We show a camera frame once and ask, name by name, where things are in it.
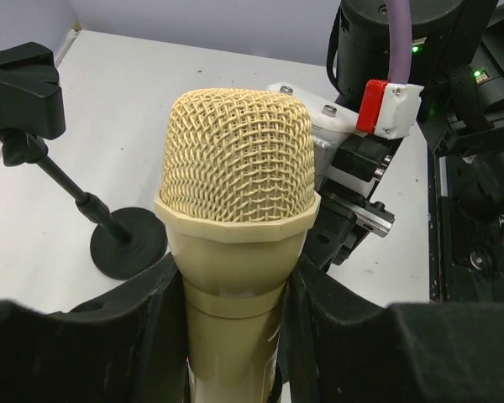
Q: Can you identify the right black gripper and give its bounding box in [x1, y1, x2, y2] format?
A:
[304, 135, 395, 272]

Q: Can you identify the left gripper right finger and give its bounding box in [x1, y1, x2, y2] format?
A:
[285, 258, 504, 402]

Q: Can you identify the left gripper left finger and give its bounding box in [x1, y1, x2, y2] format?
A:
[0, 255, 188, 402]

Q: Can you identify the beige gold microphone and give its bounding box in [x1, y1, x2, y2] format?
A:
[155, 88, 320, 402]

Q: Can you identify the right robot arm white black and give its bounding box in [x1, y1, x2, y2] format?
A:
[296, 1, 504, 302]

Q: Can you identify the black round-base stand rear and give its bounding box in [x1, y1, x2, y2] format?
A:
[0, 42, 167, 280]

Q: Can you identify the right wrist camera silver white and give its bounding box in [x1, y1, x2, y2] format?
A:
[266, 82, 370, 195]

